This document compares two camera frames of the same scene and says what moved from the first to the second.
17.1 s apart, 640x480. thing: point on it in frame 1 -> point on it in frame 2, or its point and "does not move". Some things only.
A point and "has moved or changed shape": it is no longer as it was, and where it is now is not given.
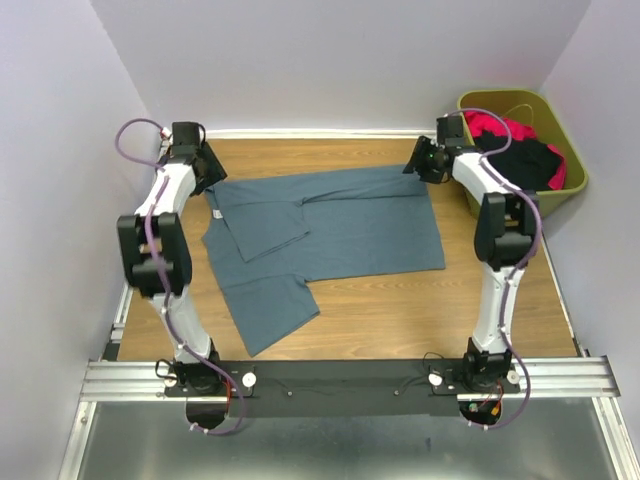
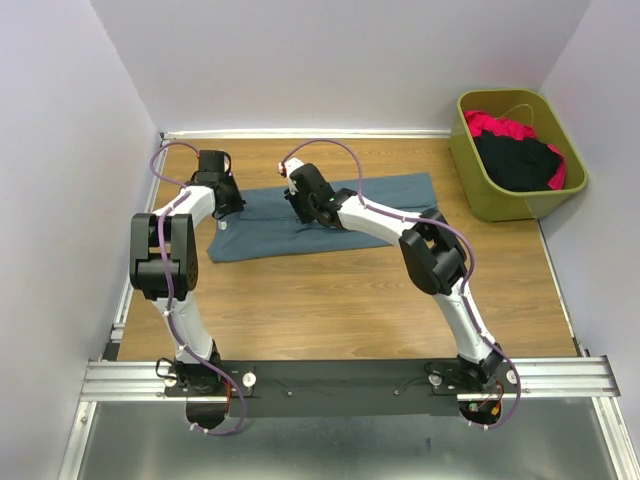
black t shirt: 528,165 does not move
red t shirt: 478,122 does not move
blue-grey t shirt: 265,238 has moved or changed shape
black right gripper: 416,163 -> 298,201
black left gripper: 212,166 -> 230,201
